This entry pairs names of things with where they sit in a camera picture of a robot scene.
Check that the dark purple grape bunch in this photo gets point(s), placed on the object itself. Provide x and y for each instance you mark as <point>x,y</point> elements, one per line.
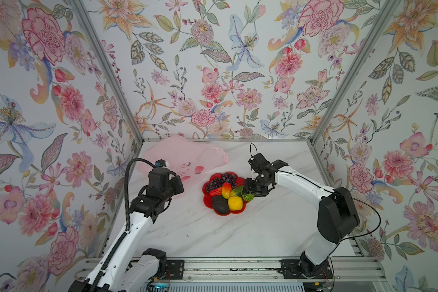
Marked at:
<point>220,179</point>

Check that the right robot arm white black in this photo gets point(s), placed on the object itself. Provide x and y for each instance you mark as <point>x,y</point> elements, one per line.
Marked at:
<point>336,210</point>

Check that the dark avocado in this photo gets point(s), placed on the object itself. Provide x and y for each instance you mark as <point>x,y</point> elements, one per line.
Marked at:
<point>220,205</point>

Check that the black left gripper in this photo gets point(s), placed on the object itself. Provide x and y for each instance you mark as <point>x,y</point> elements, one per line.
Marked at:
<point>174,186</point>

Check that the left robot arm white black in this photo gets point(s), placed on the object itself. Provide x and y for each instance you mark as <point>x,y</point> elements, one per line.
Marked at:
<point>118,271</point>

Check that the pink plastic bag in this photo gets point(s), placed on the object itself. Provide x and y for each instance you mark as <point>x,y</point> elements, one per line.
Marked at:
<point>192,161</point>

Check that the right aluminium corner post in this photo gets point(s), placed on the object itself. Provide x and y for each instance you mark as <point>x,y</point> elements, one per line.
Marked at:
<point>374,34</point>

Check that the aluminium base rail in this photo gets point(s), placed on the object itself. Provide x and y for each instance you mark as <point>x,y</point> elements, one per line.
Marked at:
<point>275,269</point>

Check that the aluminium corner post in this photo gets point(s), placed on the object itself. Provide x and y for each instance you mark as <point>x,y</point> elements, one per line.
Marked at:
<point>374,34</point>
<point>105,65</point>

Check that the red yellow mango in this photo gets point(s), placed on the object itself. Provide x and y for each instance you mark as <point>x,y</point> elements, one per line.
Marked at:
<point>226,190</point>

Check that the yellow lemon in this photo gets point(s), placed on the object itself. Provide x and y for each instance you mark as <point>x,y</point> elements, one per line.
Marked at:
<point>235,204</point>

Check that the left aluminium corner post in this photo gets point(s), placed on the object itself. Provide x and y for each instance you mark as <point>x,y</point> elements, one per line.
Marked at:
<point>105,65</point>

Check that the green round textured fruit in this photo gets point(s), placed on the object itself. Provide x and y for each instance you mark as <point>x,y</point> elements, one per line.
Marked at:
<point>247,197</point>

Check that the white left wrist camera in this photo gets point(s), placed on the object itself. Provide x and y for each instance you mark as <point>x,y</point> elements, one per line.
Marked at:
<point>161,163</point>

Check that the red flower-shaped plate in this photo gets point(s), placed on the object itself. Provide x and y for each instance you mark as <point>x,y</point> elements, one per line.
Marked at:
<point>207,200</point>

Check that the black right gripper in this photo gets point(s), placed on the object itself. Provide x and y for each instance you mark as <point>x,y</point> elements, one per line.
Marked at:
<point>257,184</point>

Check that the red strawberry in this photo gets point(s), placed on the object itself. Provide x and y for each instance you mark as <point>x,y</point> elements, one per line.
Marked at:
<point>216,192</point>

